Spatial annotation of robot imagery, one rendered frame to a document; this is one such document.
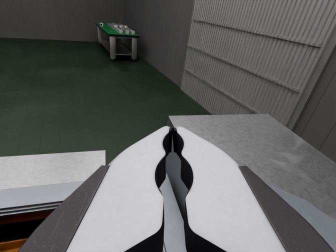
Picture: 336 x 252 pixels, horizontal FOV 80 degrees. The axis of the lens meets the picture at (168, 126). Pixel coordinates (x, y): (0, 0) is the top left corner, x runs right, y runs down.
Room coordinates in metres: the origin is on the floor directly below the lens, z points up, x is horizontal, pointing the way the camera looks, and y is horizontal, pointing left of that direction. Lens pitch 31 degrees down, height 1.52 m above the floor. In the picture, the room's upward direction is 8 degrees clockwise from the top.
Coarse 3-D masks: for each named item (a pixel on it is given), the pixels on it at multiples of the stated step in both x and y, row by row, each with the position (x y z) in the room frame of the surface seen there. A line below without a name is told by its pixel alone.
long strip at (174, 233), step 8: (168, 184) 0.63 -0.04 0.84; (168, 192) 0.59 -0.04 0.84; (168, 200) 0.55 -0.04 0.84; (168, 208) 0.51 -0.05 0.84; (176, 208) 0.52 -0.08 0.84; (168, 216) 0.48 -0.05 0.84; (176, 216) 0.48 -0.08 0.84; (168, 224) 0.45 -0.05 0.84; (176, 224) 0.45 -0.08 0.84; (168, 232) 0.42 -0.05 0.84; (176, 232) 0.42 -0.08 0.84; (168, 240) 0.39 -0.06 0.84; (176, 240) 0.39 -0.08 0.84; (184, 240) 0.40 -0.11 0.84; (168, 248) 0.36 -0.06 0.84; (176, 248) 0.37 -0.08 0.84; (184, 248) 0.37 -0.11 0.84
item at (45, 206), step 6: (36, 204) 0.46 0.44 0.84; (42, 204) 0.46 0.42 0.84; (48, 204) 0.47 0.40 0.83; (54, 204) 0.47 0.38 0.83; (0, 210) 0.42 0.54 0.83; (6, 210) 0.42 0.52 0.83; (12, 210) 0.43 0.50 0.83; (18, 210) 0.43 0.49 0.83; (24, 210) 0.44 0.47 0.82; (30, 210) 0.44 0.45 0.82; (36, 210) 0.44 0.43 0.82; (42, 210) 0.45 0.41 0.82; (48, 210) 0.45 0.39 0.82; (0, 216) 0.41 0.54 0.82
